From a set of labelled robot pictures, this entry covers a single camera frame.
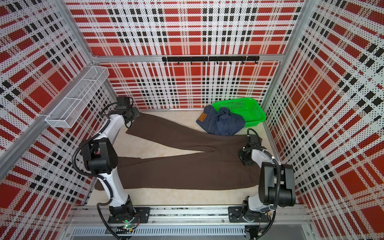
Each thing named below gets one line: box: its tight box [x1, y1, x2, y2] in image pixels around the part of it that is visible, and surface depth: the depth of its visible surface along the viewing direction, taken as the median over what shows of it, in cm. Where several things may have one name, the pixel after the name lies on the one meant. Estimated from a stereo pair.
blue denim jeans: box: [196, 105, 246, 137], surface depth 101 cm
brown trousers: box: [115, 113, 264, 190], surface depth 93 cm
